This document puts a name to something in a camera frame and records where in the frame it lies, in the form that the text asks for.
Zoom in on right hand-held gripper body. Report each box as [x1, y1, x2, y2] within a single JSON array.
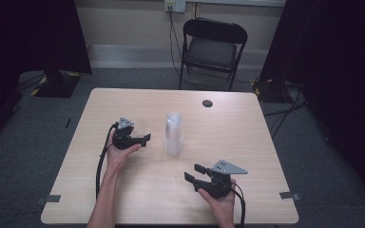
[[199, 160, 248, 200]]

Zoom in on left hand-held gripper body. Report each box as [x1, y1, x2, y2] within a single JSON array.
[[112, 117, 136, 150]]

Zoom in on stack of clear plastic cups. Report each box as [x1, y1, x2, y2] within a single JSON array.
[[163, 111, 184, 157]]

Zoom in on person's left hand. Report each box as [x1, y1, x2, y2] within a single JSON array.
[[106, 141, 143, 174]]

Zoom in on person's right hand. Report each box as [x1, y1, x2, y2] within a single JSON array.
[[198, 179, 237, 217]]

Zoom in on grey tape strip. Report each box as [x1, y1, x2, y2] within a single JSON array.
[[36, 194, 62, 205], [279, 191, 301, 201]]

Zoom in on black stand base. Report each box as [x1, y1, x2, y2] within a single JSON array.
[[251, 77, 294, 104], [29, 69, 82, 99]]

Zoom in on black folding chair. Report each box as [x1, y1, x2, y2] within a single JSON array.
[[179, 17, 249, 92]]

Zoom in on dark curtain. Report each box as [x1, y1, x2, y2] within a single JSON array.
[[259, 0, 365, 210], [0, 0, 93, 150]]

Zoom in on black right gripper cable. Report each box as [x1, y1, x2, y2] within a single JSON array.
[[229, 181, 247, 228]]

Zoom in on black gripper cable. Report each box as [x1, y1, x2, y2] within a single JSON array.
[[229, 181, 247, 228], [95, 123, 119, 200]]

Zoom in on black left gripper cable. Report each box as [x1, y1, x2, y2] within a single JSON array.
[[95, 123, 119, 200]]

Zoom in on black floor cables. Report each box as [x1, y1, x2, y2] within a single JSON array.
[[262, 82, 308, 141]]

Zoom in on white wall socket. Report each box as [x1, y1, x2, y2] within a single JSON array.
[[164, 0, 186, 13]]

